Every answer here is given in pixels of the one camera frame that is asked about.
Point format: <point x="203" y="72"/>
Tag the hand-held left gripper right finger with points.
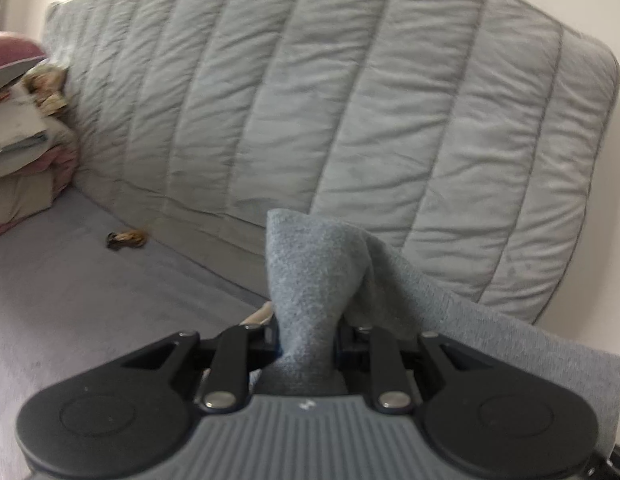
<point x="347" y="345"/>

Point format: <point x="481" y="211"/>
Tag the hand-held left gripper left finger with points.
<point x="262" y="345"/>

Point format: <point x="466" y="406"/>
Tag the bed with grey sheet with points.
<point x="65" y="285"/>

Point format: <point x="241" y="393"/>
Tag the grey cat-print sweater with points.
<point x="315" y="270"/>

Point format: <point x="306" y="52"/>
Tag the grey quilted headboard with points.
<point x="340" y="85"/>

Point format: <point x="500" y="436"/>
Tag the folded white floral duvet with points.
<point x="20" y="160"/>

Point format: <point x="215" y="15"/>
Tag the folded brown floral cloth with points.
<point x="260" y="313"/>

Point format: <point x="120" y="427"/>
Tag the pink pillow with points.
<point x="12" y="55"/>

